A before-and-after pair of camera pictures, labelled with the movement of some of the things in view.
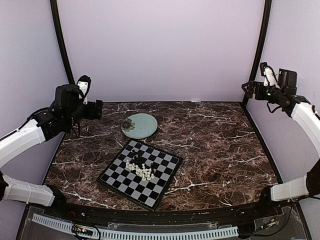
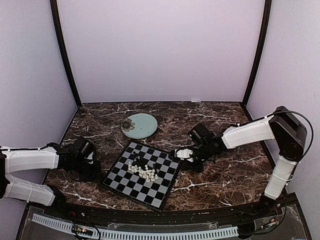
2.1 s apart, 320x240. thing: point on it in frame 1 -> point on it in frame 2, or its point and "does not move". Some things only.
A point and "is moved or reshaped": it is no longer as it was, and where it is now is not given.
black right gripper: (259, 85) -> (187, 165)
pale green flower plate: (139, 125) does not move
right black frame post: (267, 16) does not move
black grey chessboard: (124, 181) is moved or reshaped
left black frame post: (57, 27) does not move
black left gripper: (91, 114) -> (96, 173)
